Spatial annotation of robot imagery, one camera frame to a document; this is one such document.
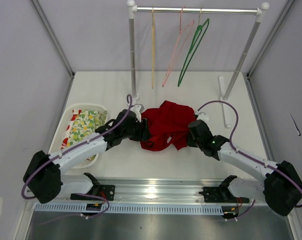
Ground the red skirt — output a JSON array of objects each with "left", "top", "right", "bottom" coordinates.
[{"left": 140, "top": 101, "right": 196, "bottom": 152}]

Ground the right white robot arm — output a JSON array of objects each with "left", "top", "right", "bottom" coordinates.
[{"left": 187, "top": 120, "right": 302, "bottom": 216}]

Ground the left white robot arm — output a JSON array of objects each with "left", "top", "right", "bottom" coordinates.
[{"left": 21, "top": 109, "right": 151, "bottom": 204}]

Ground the pink clothes hanger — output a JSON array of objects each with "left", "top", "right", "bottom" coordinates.
[{"left": 162, "top": 6, "right": 194, "bottom": 88}]

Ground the yellow clothes hanger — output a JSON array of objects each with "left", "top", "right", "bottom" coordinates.
[{"left": 151, "top": 8, "right": 155, "bottom": 89}]

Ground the lemon print cloth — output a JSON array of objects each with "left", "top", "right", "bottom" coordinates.
[{"left": 61, "top": 109, "right": 108, "bottom": 149}]

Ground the white plastic laundry basket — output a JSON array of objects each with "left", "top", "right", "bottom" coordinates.
[{"left": 49, "top": 103, "right": 108, "bottom": 172}]

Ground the white clothes rack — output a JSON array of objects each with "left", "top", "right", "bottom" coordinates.
[{"left": 126, "top": 0, "right": 270, "bottom": 128}]

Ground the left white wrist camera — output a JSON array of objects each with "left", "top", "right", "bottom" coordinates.
[{"left": 130, "top": 104, "right": 144, "bottom": 116}]

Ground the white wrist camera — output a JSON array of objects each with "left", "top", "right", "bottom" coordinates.
[
  {"left": 195, "top": 111, "right": 209, "bottom": 123},
  {"left": 130, "top": 104, "right": 144, "bottom": 116}
]

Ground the aluminium mounting rail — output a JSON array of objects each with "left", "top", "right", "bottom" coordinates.
[{"left": 28, "top": 177, "right": 266, "bottom": 202}]

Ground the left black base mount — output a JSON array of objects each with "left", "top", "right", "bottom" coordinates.
[{"left": 70, "top": 184, "right": 115, "bottom": 201}]

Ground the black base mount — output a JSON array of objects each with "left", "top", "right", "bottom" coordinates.
[
  {"left": 199, "top": 186, "right": 249, "bottom": 204},
  {"left": 70, "top": 184, "right": 115, "bottom": 201}
]

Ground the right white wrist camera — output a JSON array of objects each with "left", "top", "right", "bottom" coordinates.
[{"left": 195, "top": 111, "right": 209, "bottom": 123}]

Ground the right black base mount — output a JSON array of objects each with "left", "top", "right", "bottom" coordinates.
[{"left": 199, "top": 186, "right": 249, "bottom": 204}]

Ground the white slotted cable duct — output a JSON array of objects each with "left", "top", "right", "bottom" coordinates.
[{"left": 35, "top": 202, "right": 223, "bottom": 216}]

